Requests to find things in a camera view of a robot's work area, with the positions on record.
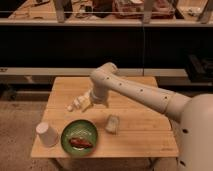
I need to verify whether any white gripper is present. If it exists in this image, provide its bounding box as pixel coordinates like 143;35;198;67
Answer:
81;92;93;112

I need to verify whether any green ceramic bowl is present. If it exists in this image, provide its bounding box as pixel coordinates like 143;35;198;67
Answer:
60;119;98;157

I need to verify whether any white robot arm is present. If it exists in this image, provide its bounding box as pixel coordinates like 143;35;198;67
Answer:
89;62;213;171

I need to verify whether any red food piece in bowl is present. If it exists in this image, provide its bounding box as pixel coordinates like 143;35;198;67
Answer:
69;138;93;148

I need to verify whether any white plastic bottle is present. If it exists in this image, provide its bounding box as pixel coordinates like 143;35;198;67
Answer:
67;96;85;112

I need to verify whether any white paper cup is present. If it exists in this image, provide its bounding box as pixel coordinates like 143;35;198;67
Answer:
36;122;59;147

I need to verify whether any wooden table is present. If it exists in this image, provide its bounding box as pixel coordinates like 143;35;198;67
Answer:
30;76;180;159

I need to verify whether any background workbench shelf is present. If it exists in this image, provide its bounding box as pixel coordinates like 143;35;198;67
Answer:
0;0;213;27

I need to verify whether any black box on right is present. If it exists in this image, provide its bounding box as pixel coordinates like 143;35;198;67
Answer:
185;55;213;83

